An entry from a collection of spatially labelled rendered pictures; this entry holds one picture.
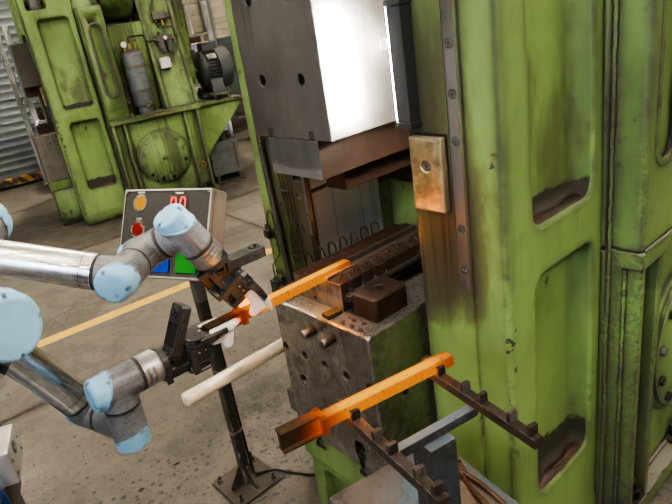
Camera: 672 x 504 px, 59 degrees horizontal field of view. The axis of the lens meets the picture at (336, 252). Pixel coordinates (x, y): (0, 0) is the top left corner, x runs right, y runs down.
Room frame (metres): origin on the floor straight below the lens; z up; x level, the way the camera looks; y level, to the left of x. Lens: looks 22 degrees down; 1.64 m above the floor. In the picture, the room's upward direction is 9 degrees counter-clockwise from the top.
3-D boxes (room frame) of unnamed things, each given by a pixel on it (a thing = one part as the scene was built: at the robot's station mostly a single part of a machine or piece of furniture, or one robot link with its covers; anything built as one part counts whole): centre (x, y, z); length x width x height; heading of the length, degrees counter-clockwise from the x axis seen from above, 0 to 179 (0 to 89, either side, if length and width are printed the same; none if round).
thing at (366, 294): (1.35, -0.09, 0.95); 0.12 x 0.08 x 0.06; 129
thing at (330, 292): (1.58, -0.10, 0.96); 0.42 x 0.20 x 0.09; 129
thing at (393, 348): (1.55, -0.14, 0.69); 0.56 x 0.38 x 0.45; 129
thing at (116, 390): (1.07, 0.50, 0.98); 0.11 x 0.08 x 0.09; 129
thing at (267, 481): (1.84, 0.48, 0.05); 0.22 x 0.22 x 0.09; 39
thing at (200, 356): (1.17, 0.37, 0.98); 0.12 x 0.08 x 0.09; 129
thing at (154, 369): (1.12, 0.43, 0.99); 0.08 x 0.05 x 0.08; 39
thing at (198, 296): (1.83, 0.48, 0.54); 0.04 x 0.04 x 1.08; 39
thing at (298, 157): (1.58, -0.10, 1.32); 0.42 x 0.20 x 0.10; 129
